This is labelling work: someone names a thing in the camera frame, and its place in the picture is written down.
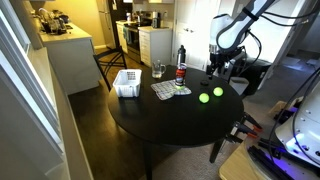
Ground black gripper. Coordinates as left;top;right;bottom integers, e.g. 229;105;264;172
205;46;243;80

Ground dark metal water bottle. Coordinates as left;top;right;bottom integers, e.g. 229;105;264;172
176;44;187;66

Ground black trash bin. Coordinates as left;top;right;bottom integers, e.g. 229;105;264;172
229;58;273;97

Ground white panel door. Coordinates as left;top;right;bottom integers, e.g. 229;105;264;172
173;0;218;71

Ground checkered dish cloth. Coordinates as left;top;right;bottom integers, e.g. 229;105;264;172
150;79;193;101

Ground clear glass mug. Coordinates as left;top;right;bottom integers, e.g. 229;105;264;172
151;59;167;80

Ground white base cabinet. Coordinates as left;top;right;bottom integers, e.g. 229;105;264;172
138;26;174;68

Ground orange tipped black clamp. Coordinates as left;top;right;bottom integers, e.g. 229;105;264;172
241;112;264;132
229;121;259;140

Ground steel coffee maker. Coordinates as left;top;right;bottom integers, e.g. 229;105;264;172
150;11;162;29

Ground black table leg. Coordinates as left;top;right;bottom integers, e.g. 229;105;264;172
209;139;225;164

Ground black kitchen stove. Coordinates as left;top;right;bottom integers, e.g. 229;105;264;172
124;21;145;64

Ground white plastic basket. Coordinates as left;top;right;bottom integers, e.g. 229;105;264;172
112;68;143;98

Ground wooden robot stand board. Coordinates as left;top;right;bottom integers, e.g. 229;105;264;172
218;143;268;180

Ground black folding chair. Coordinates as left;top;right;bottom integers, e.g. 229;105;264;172
93;48;128;92

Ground white kitchen counter island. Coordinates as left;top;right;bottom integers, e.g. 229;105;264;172
33;21;103;96

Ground dishes on counter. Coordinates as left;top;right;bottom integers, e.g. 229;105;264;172
37;8;73;36

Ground white framed window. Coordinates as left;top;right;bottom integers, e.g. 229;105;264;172
0;6;66;161

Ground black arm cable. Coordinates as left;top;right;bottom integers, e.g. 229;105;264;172
245;29;264;69

